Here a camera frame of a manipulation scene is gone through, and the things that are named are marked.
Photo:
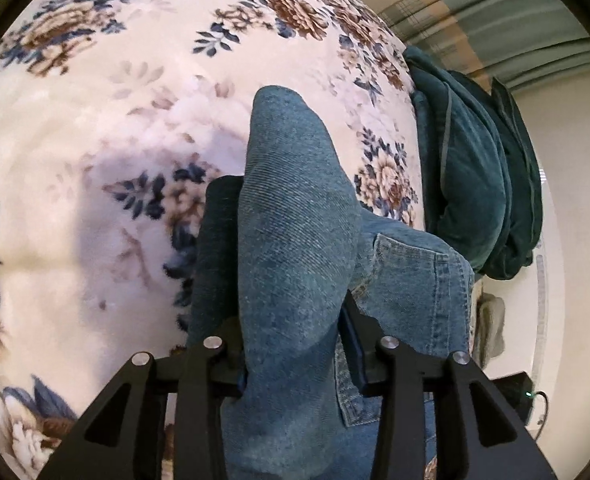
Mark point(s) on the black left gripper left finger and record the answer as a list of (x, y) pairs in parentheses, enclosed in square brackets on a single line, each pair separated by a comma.
[(154, 404)]

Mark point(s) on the blue denim jeans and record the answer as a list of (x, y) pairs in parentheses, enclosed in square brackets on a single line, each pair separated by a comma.
[(284, 244)]

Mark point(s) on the black device with green light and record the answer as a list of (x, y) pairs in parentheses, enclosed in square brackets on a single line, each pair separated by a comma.
[(518, 391)]

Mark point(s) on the white bed headboard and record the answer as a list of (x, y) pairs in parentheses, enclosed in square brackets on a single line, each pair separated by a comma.
[(551, 304)]

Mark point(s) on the dark teal plush blanket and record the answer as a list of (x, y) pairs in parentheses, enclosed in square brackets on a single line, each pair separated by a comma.
[(481, 179)]

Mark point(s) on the floral fleece bed blanket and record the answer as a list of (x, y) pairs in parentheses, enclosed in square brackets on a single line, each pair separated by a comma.
[(114, 117)]

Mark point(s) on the green striped right curtain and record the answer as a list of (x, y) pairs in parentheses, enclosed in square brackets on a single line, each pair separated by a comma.
[(520, 42)]

